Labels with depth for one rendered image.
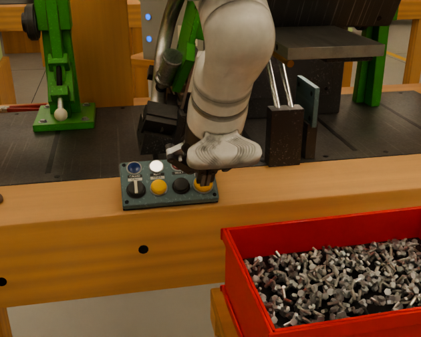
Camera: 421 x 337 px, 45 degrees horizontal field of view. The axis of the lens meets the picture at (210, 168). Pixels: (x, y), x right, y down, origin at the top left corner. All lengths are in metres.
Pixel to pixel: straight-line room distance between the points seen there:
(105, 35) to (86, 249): 0.65
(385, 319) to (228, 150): 0.25
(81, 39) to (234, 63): 0.84
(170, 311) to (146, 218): 1.23
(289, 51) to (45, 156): 0.51
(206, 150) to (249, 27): 0.18
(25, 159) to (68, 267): 0.28
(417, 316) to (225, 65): 0.33
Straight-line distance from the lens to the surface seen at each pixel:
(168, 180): 0.80
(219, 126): 0.61
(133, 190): 0.78
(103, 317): 2.01
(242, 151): 0.61
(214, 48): 0.49
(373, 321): 0.58
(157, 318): 1.97
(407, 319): 0.60
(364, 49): 0.85
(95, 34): 1.31
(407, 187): 0.92
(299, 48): 0.81
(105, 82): 1.33
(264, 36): 0.49
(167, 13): 1.07
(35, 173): 0.96
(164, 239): 0.81
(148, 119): 0.96
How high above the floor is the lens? 1.28
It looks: 24 degrees down
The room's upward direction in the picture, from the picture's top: straight up
